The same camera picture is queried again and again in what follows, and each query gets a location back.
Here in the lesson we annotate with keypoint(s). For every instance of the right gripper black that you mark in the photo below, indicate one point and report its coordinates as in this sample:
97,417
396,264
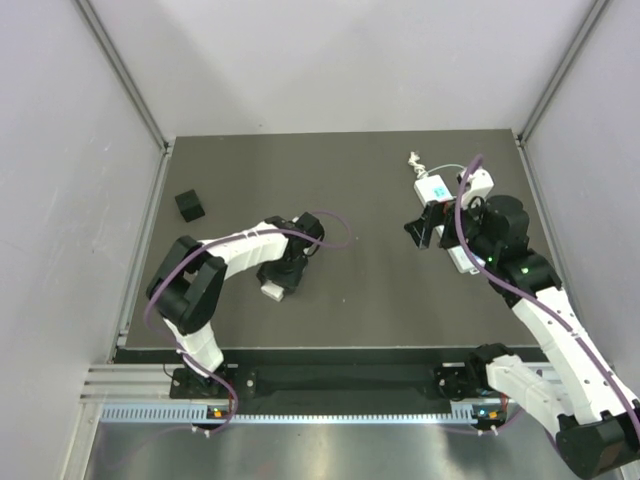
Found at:
421,229

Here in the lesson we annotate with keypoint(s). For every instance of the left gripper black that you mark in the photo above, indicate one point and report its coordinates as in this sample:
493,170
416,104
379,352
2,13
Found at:
289,281

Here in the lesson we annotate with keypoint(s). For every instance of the white charger adapter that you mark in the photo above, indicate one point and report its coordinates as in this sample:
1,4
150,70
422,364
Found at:
273,291

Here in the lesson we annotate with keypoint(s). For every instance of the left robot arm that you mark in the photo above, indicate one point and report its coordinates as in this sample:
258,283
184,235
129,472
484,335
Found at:
187,286

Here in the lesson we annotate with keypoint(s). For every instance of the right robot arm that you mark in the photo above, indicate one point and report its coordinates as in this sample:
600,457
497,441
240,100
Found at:
592,416

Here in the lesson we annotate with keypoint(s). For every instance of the white power strip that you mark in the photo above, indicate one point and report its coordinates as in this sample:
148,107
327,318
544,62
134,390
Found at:
433,188

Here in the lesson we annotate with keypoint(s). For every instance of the black cube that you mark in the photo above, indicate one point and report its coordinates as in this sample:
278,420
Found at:
189,206

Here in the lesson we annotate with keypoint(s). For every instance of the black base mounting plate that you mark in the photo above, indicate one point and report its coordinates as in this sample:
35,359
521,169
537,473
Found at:
339,380

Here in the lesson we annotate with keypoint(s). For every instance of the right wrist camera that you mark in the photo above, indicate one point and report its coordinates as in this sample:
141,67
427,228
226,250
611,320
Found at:
479,184

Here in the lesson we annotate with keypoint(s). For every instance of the slotted cable duct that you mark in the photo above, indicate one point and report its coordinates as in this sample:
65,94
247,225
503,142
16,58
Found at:
458,414

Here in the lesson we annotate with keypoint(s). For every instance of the aluminium front rail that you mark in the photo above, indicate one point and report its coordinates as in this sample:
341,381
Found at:
126,383

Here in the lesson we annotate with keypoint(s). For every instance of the right aluminium frame post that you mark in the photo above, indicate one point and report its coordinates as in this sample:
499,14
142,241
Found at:
588,24

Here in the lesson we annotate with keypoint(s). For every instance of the aluminium frame post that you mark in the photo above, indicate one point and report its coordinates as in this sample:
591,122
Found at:
588,24
92,20

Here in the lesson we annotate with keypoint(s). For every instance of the left aluminium frame post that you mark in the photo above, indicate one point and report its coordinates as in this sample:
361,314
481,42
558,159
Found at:
92,20

